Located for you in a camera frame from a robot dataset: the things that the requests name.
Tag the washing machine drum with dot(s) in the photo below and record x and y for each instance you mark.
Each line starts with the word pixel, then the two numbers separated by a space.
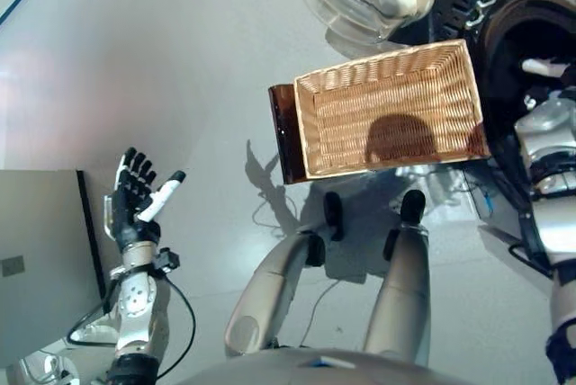
pixel 504 43

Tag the left silver robot leg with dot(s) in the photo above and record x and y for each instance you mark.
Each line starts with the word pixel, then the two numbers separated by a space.
pixel 270 286

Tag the grey robot torso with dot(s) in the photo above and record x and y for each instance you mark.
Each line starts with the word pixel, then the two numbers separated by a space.
pixel 315 369

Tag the right robot hand black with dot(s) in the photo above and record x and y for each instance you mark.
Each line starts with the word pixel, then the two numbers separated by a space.
pixel 546 68

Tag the right silver robot leg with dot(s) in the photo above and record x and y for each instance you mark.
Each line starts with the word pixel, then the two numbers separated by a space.
pixel 400 295

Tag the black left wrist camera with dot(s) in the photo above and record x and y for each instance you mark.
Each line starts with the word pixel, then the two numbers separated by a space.
pixel 167 259

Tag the silver robot leg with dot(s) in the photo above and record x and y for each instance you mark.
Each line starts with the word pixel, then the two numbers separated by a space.
pixel 400 295
pixel 270 286

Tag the large rectangular wicker basket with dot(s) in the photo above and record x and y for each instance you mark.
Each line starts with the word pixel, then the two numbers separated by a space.
pixel 396 106

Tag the brown translucent stool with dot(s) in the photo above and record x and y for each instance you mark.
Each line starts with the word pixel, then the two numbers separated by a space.
pixel 288 142

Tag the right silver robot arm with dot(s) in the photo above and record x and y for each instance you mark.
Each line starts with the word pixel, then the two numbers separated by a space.
pixel 558 155

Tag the left robot hand black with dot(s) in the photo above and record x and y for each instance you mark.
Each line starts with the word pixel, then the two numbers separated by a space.
pixel 128 214

